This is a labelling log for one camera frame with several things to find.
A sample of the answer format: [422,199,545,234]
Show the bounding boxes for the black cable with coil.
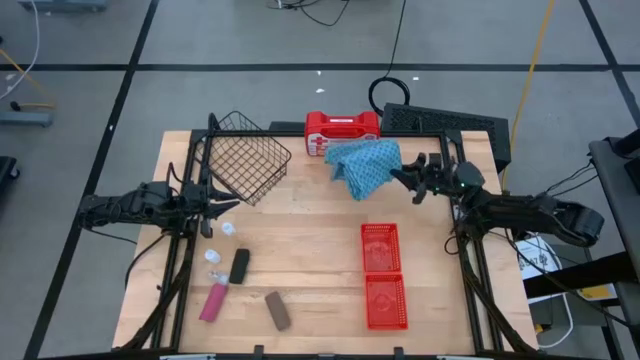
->
[367,0,412,118]

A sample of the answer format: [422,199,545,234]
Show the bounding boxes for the blue patterned cloth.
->
[323,138,404,202]

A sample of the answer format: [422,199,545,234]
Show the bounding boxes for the white cable loop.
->
[537,292,575,350]

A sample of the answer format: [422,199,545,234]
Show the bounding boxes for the yellow pad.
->
[577,283,619,302]

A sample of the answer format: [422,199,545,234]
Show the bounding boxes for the left gripper cable loop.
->
[165,161,184,192]

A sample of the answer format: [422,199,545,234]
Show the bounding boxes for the red plastic slotted basket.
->
[364,272,409,332]
[360,222,403,274]

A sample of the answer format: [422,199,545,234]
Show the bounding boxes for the black beam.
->
[523,251,640,300]

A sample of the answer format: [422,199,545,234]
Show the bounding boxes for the black rectangular bar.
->
[228,247,251,286]

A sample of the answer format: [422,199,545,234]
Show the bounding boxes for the thin yellow floor cable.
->
[0,47,57,111]

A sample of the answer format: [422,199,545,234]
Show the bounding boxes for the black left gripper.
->
[168,179,242,240]

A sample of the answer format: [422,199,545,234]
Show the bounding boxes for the black floor cables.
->
[264,0,351,28]

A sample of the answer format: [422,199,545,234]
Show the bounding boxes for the brown block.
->
[264,290,292,332]

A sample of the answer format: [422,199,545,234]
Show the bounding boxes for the flat black box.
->
[268,120,307,133]

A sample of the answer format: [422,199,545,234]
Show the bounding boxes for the pink bandage roll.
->
[198,281,230,323]

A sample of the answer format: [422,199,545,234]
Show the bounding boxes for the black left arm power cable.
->
[123,230,171,290]

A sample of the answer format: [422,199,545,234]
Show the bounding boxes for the black metal table frame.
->
[113,127,537,360]

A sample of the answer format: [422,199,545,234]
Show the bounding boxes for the black wire basket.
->
[202,110,293,207]

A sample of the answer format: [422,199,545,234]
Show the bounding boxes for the grey floor bar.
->
[0,110,55,129]

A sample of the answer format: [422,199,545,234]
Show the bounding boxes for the black equipment base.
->
[0,155,21,201]

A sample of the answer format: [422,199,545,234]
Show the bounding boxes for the long yellow cable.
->
[501,0,557,191]

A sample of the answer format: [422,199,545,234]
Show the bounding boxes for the thin white floor cable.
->
[0,0,41,101]

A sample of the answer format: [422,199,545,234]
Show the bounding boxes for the gripper cable loop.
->
[443,219,467,257]
[165,161,184,192]

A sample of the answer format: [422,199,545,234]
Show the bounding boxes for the red first aid kit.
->
[304,110,382,158]

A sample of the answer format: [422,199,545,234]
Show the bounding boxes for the white printed paper sheet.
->
[514,238,564,281]

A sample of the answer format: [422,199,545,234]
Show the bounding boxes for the right gripper cable loop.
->
[443,219,467,257]

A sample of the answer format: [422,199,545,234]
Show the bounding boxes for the grey side table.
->
[587,128,640,360]

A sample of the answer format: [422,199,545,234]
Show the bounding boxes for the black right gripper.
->
[389,152,459,206]

